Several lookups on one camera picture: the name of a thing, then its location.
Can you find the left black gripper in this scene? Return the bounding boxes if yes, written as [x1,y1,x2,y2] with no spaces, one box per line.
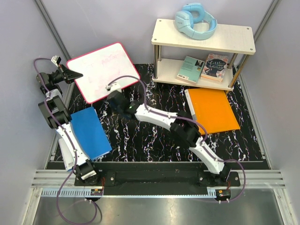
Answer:
[48,64,83,85]

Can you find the pink framed whiteboard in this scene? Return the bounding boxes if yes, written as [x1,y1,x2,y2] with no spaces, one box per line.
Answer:
[67,42,140,104]

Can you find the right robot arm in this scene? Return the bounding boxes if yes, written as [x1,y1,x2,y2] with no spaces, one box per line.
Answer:
[107,90,231,186]

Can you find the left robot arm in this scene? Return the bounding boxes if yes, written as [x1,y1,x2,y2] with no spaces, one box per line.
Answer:
[37,63,101,186]

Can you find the black marble pattern mat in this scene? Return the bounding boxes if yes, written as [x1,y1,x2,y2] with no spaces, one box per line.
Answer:
[45,63,272,170]

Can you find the blue book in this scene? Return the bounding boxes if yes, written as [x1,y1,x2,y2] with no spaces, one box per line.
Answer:
[57,107,112,171]

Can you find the teal paperback book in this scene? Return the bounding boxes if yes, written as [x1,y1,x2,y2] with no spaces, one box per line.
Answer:
[176,56,205,84]

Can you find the orange folder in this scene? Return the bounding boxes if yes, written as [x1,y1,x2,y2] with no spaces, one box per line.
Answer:
[184,88,240,134]

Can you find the Little Women book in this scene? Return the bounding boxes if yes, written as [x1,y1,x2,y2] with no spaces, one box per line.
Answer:
[200,53,229,83]

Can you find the light blue headphones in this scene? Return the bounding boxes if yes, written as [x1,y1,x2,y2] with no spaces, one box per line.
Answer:
[175,3,218,40]

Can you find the white two-tier shelf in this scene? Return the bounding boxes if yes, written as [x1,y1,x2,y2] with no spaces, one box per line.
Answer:
[151,18,256,91]

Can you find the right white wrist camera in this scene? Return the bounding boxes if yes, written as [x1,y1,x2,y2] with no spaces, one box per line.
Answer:
[105,82,122,93]

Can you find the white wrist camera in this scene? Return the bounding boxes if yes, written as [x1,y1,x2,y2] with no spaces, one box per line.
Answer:
[51,55,61,67]
[105,82,122,93]

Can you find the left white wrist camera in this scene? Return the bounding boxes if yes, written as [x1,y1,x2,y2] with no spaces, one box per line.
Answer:
[51,55,61,67]

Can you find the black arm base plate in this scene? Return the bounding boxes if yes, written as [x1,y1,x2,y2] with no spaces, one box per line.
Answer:
[74,161,240,196]

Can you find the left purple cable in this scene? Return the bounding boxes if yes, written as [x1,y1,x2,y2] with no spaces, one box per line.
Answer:
[34,57,102,225]

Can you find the purple cable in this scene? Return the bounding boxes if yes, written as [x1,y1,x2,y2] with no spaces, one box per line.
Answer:
[106,75,246,203]
[34,57,102,225]

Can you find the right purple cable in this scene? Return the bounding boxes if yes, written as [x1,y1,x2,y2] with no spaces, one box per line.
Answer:
[106,75,246,203]

